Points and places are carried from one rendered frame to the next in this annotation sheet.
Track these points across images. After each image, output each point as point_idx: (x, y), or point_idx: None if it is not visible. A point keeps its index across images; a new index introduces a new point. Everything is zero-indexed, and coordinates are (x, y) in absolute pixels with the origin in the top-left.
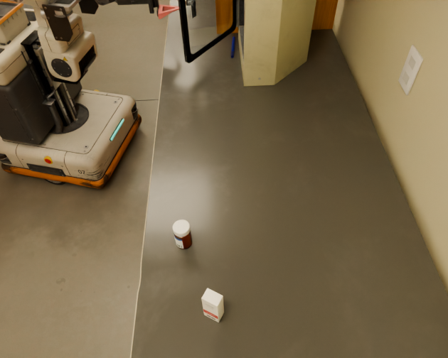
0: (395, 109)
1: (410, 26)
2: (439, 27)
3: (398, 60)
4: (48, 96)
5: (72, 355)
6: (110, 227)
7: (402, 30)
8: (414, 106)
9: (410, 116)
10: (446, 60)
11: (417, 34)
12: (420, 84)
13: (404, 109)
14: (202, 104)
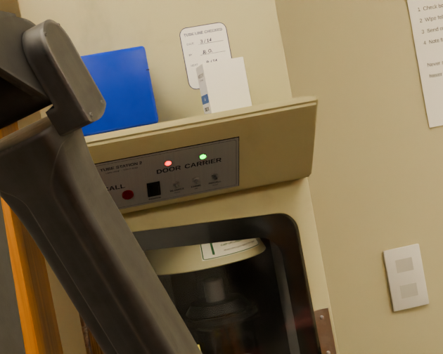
0: (418, 348)
1: (353, 244)
2: (411, 196)
3: (364, 298)
4: None
5: None
6: None
7: (337, 265)
8: None
9: None
10: None
11: (376, 238)
12: (437, 270)
13: (435, 326)
14: None
